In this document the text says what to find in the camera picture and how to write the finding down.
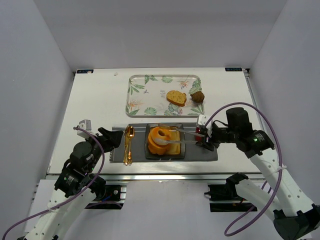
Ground orange round sponge cake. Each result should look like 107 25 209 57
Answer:
147 126 170 155

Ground orange glazed bagel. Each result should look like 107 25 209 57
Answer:
151 127 171 146

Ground stainless steel serving tongs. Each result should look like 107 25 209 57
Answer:
155 123 205 144

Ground brown bread slice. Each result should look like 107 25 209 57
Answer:
166 90 187 107

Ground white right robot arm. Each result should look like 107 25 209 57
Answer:
196 107 320 240

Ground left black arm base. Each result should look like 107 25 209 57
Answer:
85 184 127 210

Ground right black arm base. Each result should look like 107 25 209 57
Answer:
204 184 253 213

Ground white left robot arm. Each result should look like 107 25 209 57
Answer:
23 126 123 240

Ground gold spoon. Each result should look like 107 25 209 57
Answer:
127 125 135 166

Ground gold knife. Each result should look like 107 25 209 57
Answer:
123 125 134 166

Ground brown square ceramic plate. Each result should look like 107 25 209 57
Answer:
145 123 185 161

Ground dark brown chocolate pastry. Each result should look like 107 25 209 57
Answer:
190 91 205 103

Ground floral white serving tray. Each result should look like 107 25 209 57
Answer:
125 74 205 118

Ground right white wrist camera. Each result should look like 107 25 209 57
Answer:
196 114 213 137

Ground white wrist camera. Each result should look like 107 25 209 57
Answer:
196 114 213 137
74 119 92 139

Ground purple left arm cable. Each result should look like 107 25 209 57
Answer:
0 127 105 238

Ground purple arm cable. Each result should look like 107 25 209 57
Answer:
0 127 105 238
203 101 285 237

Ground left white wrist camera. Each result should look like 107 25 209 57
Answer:
74 119 92 139

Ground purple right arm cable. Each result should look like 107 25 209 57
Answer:
203 101 285 237

